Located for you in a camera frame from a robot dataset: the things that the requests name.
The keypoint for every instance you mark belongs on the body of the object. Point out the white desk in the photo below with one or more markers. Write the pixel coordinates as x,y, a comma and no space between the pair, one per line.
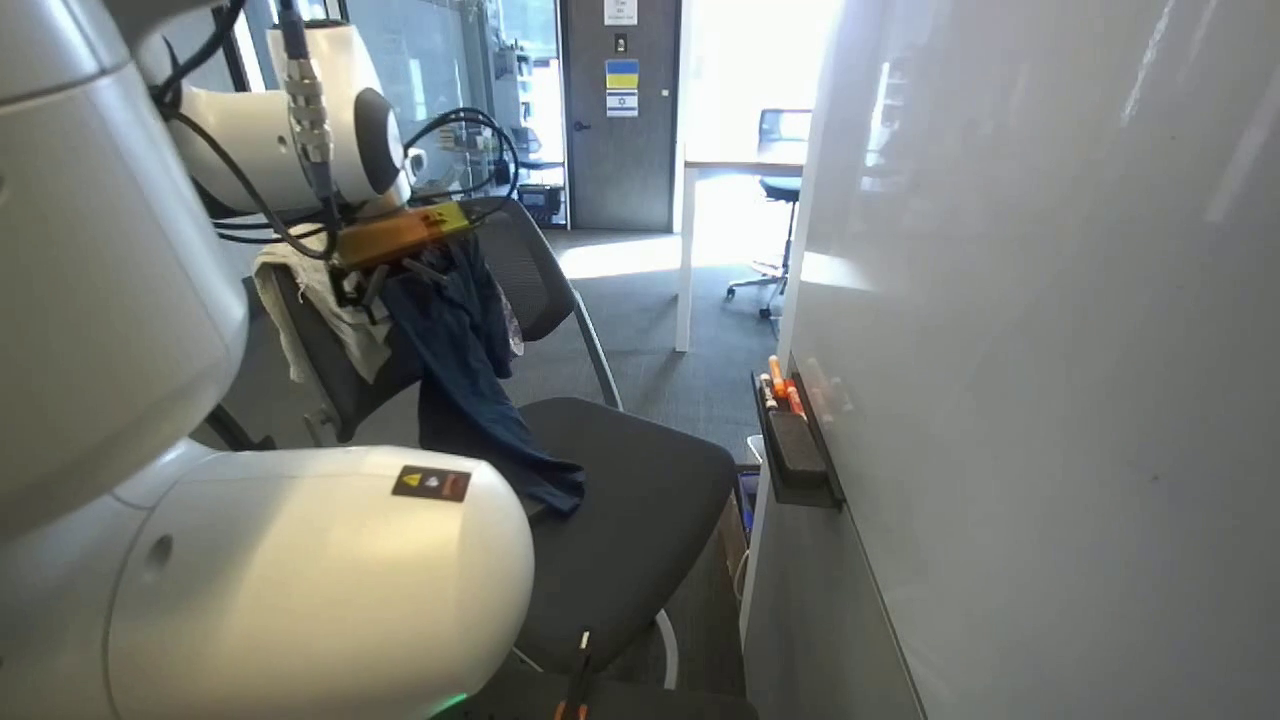
721,162

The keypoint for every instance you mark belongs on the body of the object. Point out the cream towel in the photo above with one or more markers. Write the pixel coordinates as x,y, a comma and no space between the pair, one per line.
321,300

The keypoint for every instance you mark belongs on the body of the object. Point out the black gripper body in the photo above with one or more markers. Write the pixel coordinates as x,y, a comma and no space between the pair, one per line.
372,282

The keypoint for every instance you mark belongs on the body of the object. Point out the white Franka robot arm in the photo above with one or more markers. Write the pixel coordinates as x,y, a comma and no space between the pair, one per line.
202,586

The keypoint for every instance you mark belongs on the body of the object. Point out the orange handheld tool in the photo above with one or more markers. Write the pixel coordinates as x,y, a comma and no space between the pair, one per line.
403,234

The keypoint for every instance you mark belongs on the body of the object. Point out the grey door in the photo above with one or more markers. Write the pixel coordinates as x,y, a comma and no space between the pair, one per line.
623,162

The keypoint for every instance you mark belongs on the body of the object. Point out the black mesh chair backrest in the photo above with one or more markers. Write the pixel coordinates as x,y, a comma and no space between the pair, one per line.
534,274

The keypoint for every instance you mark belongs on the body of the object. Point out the large whiteboard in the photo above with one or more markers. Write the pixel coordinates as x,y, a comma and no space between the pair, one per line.
1055,346

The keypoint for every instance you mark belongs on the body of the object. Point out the navy blue garment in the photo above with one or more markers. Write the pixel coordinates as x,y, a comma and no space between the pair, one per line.
465,374

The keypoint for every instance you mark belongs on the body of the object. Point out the white door sign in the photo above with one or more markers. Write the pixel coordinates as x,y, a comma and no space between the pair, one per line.
623,9

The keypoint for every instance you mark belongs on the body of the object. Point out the dark framed monitor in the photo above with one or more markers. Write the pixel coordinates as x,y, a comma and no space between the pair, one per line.
785,128

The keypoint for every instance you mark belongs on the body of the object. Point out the black whiteboard eraser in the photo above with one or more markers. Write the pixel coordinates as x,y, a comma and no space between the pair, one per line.
798,447

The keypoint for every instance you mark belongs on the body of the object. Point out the blue yellow flag poster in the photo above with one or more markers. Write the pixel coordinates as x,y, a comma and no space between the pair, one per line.
623,89

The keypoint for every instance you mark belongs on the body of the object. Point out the orange marker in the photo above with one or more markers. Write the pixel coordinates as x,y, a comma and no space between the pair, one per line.
785,390

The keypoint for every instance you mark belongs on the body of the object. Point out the black stick with orange tip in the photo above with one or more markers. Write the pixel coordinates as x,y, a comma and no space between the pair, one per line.
583,675

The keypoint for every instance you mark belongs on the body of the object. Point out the black whiteboard tray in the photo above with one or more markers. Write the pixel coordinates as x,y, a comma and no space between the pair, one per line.
800,483

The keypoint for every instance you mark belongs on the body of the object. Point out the blue swivel office chair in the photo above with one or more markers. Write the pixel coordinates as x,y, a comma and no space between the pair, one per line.
783,195

